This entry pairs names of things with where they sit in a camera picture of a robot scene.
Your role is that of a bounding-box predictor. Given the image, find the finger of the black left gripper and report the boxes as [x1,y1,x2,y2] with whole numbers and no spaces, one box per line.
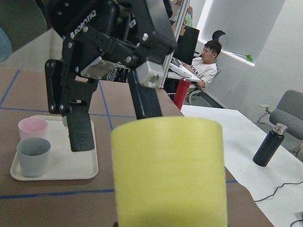
[66,103,95,152]

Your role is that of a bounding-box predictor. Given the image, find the grey office chair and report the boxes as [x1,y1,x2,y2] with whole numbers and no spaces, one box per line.
[255,90,303,161]

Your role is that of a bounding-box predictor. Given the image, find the cream plastic tray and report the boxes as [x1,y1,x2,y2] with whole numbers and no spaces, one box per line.
[10,115,98,181]

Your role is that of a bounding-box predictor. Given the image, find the green plastic clamp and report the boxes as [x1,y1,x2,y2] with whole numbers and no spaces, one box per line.
[245,54,254,63]

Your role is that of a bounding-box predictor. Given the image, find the black monitor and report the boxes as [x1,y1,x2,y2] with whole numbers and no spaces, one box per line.
[173,25,200,65]

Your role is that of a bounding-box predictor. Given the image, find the grey plastic cup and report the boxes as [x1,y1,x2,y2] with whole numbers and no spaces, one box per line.
[17,138,51,178]

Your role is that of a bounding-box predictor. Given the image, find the black water bottle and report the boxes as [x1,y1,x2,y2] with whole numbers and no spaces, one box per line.
[253,123,288,167]

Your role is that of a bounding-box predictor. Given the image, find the aluminium frame post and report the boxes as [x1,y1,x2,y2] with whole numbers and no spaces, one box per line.
[158,0,190,88]

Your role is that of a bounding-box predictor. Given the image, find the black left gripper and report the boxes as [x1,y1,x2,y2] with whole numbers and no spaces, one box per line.
[45,0,177,120]

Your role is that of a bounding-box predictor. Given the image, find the person in white shirt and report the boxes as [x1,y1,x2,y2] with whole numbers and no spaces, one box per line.
[170,0,193,27]

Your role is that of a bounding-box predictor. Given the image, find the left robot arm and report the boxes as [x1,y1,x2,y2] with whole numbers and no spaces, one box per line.
[0,0,177,151]

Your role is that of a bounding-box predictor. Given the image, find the red water bottle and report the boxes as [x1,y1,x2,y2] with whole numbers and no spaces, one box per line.
[173,79,191,110]

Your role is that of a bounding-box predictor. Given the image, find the smiling person in white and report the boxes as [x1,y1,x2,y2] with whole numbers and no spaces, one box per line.
[182,40,222,89]

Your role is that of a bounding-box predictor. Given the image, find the pink plastic cup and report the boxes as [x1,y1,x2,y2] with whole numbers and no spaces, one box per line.
[18,117,48,140]

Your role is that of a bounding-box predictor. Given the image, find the yellow plastic cup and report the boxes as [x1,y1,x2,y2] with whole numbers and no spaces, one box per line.
[111,116,228,227]

